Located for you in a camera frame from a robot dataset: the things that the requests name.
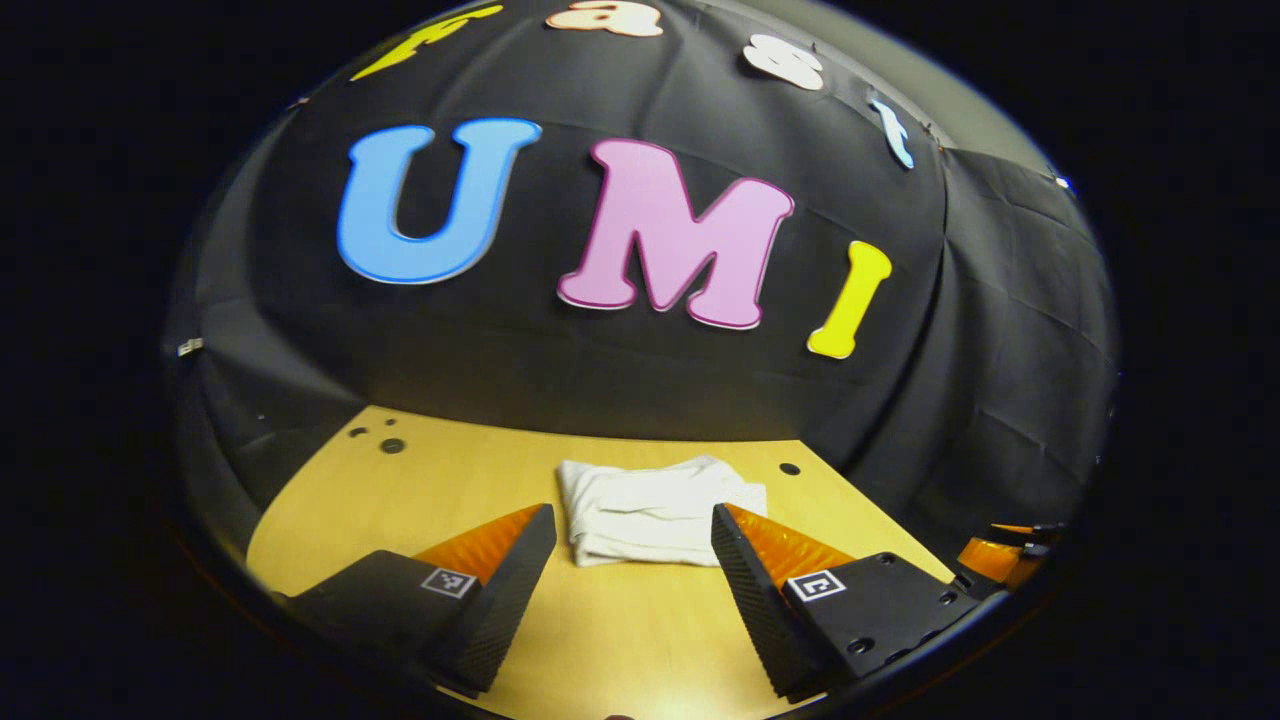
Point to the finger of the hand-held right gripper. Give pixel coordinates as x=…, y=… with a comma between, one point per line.
x=1040, y=535
x=1000, y=563

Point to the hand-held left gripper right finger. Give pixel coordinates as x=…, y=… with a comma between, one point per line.
x=755, y=600

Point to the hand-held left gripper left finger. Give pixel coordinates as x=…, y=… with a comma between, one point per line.
x=505, y=600

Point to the white jeans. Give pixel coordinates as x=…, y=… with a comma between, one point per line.
x=650, y=510

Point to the black backdrop cloth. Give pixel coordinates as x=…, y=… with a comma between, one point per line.
x=600, y=380

